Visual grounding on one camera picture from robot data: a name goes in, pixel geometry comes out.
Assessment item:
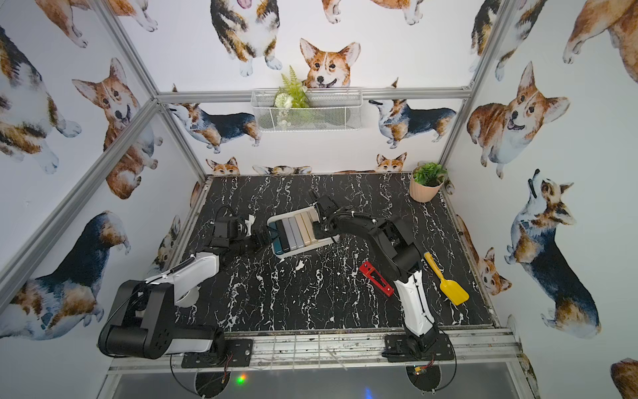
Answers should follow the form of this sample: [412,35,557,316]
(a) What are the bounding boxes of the beige pruning pliers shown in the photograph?
[301,212,317,244]

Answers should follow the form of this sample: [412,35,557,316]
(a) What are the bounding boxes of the white wire basket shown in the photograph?
[251,88,363,132]

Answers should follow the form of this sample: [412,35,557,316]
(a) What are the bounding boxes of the tan pruning pliers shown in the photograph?
[295,214,312,246]

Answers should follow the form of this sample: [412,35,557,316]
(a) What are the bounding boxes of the yellow plastic shovel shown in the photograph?
[424,252,470,306]

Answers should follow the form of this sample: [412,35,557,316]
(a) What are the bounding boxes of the light wood pruning pliers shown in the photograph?
[308,208,322,239]

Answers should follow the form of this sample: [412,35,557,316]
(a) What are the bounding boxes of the potted green plant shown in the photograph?
[409,162,448,203]

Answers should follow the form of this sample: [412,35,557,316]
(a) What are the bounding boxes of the fern and white flower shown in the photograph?
[274,67,311,130]

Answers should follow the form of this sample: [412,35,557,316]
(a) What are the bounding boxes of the metal front rail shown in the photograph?
[171,326,522,372]

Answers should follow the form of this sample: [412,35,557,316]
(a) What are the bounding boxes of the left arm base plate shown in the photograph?
[181,338,254,369]

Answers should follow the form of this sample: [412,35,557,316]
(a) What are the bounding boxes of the red tool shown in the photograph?
[359,261,395,298]

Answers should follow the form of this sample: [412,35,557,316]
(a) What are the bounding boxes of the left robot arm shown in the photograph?
[97,215,276,364]

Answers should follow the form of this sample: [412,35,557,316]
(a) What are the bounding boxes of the white plastic storage box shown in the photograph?
[267,206,340,259]

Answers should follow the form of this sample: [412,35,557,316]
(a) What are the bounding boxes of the light grey pruning pliers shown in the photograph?
[282,218,298,251]

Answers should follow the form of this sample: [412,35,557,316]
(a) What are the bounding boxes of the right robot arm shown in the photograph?
[314,196,439,351]

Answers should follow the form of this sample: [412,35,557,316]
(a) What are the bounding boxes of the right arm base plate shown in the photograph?
[381,329,455,362]

